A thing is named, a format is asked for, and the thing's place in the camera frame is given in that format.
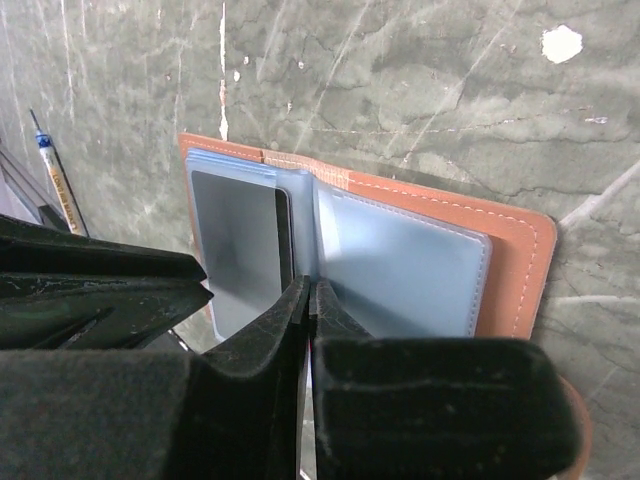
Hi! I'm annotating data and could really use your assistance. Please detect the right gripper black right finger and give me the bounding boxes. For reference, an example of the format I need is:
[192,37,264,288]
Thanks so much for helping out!
[311,281,585,479]

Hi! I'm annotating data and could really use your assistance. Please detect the orange leather card holder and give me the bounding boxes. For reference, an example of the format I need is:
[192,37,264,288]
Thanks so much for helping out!
[177,132,594,480]

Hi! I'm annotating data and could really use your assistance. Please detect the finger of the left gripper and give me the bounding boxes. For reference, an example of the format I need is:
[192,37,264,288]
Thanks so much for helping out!
[1,216,214,350]

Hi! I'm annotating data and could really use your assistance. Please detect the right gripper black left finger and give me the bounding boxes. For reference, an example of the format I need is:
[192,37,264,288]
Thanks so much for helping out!
[1,276,310,479]

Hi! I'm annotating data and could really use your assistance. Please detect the black card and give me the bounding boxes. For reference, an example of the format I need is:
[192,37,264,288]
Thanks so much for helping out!
[191,172,293,322]

